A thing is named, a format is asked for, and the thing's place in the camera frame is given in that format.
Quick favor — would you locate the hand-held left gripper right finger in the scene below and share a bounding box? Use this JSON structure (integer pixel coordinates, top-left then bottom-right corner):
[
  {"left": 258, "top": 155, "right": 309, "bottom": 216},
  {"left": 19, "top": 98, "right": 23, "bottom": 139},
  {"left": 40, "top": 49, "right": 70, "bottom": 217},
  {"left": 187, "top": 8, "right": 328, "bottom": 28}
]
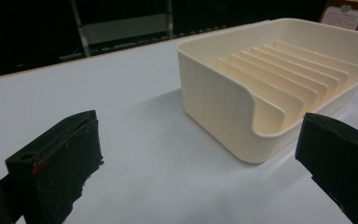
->
[{"left": 295, "top": 112, "right": 358, "bottom": 224}]

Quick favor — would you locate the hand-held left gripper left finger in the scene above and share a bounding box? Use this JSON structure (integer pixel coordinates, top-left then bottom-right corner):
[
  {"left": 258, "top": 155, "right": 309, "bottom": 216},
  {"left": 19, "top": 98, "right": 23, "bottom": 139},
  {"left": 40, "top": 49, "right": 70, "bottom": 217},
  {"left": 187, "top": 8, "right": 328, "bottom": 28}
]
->
[{"left": 5, "top": 109, "right": 104, "bottom": 224}]

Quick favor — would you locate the cream slotted plastic rack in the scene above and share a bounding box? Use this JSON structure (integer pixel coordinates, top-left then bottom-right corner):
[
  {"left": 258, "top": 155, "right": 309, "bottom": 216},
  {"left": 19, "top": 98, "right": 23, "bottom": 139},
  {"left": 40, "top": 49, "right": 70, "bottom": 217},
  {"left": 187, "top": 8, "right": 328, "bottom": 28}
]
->
[{"left": 175, "top": 17, "right": 358, "bottom": 164}]

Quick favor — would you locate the gold framed card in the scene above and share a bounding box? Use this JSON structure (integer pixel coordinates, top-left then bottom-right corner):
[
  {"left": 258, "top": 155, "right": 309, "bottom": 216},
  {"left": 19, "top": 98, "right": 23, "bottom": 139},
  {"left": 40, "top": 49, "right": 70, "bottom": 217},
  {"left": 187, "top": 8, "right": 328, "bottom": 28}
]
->
[{"left": 319, "top": 0, "right": 358, "bottom": 32}]

